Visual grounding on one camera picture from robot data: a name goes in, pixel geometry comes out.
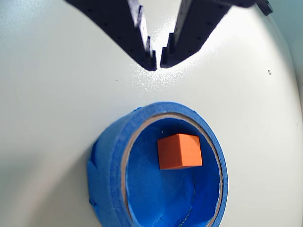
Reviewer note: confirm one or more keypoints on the orange cube block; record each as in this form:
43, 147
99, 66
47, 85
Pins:
180, 152

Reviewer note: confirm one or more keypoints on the blue tape roll bin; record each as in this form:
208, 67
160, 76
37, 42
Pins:
111, 165

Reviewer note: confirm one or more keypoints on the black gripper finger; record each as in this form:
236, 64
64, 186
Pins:
118, 26
196, 26

